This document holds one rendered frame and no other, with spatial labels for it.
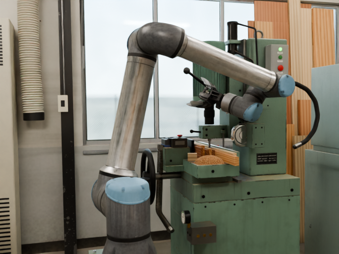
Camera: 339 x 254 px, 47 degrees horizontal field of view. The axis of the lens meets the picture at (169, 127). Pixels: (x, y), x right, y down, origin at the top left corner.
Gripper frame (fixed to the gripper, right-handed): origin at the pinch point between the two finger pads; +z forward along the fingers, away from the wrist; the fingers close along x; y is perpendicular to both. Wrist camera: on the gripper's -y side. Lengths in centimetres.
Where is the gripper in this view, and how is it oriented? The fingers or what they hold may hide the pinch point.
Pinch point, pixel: (193, 91)
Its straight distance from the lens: 191.7
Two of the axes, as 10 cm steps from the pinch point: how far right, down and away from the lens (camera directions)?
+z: -7.3, -3.4, 5.9
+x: -4.7, 8.8, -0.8
